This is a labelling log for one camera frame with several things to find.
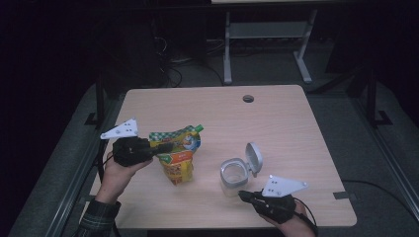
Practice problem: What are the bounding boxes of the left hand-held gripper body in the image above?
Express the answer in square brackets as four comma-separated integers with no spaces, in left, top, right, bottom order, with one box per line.
[100,118,154,167]

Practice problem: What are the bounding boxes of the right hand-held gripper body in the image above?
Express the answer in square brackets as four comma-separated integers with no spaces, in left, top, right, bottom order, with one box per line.
[251,175,309,225]

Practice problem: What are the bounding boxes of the yellow spouted food pouch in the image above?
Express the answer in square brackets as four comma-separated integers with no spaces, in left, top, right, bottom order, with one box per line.
[148,123,205,186]

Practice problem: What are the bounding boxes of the clear jar with grey lid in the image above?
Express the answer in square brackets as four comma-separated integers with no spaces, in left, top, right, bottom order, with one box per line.
[219,141,264,198]

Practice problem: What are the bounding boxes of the person's right hand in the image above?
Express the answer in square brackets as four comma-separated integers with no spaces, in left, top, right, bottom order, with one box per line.
[261,200,318,237]

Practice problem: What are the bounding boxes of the person's left hand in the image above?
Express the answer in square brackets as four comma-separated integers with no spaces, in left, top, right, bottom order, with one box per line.
[95,151,154,204]

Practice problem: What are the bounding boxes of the black metal stand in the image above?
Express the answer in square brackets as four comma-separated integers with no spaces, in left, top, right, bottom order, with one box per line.
[349,67,393,127]
[84,73,107,128]

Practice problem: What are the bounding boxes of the right hand-held gripper black cable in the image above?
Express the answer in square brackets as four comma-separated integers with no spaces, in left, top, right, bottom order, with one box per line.
[293,197,320,237]

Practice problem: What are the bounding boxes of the tangled black floor cables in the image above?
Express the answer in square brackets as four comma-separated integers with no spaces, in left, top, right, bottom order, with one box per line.
[149,19,225,89]

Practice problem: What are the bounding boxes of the black cable beside table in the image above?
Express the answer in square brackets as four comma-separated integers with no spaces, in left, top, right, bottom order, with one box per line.
[342,179,419,222]

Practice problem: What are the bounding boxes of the grey metal table frame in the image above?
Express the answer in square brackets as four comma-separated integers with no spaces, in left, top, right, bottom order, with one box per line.
[210,0,319,85]

